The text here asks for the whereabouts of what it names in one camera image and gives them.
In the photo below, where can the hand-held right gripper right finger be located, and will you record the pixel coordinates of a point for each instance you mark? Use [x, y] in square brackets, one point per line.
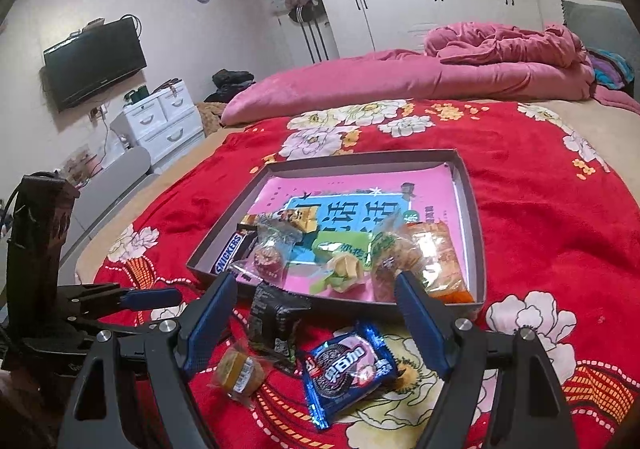
[420, 319]

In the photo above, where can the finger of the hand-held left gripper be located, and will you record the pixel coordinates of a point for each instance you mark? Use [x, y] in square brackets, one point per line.
[150, 298]
[115, 322]

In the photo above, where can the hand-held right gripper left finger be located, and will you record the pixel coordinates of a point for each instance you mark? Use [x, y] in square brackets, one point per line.
[210, 324]

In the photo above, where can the orange cracker packet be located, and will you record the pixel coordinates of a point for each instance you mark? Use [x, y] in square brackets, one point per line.
[440, 254]

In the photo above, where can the clear green brown cookie packet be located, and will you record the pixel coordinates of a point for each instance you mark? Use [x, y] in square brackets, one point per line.
[395, 254]

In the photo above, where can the brown chocolate bar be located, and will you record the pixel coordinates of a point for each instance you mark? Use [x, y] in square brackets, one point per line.
[230, 251]

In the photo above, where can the clear round cake packet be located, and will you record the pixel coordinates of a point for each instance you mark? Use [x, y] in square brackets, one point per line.
[267, 259]

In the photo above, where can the blue sandwich cookie packet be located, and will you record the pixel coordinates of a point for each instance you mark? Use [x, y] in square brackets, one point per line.
[345, 369]

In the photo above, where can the green label milk snack packet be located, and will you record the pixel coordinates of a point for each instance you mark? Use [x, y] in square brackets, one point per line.
[340, 269]

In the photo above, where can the grey shallow cardboard tray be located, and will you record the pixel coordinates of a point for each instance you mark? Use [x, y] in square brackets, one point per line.
[470, 229]

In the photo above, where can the yellow cartoon snack packet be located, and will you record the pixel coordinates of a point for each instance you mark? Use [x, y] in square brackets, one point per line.
[295, 219]

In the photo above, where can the small yellow cake packet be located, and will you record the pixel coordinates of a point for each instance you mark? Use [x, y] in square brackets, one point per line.
[240, 369]

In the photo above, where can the black snack packet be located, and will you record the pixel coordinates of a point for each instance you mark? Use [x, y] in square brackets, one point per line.
[272, 319]

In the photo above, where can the pink children's book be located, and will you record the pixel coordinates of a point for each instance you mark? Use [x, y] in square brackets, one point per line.
[350, 189]

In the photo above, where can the red floral blanket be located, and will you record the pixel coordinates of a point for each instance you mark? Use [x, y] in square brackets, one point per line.
[540, 229]

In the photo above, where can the white drawer cabinet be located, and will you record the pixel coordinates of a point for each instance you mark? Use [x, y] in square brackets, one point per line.
[160, 124]

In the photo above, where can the dark green cups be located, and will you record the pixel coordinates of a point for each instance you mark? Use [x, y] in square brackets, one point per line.
[136, 95]

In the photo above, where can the black flat television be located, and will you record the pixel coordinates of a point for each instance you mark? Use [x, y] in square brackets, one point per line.
[95, 64]

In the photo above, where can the brown patterned cushion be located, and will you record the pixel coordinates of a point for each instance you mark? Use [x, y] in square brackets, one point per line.
[207, 118]

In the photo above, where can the dark clothes pile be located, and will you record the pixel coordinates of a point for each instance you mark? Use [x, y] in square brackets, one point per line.
[230, 81]

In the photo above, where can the pink quilt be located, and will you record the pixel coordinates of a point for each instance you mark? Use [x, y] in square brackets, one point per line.
[350, 79]

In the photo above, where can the blue purple striped cloth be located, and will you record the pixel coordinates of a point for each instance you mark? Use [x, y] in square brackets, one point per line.
[610, 69]

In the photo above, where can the grey padded headboard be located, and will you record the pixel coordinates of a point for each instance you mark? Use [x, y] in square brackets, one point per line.
[600, 24]

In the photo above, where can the wall socket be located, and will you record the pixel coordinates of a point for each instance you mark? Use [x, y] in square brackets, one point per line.
[98, 114]

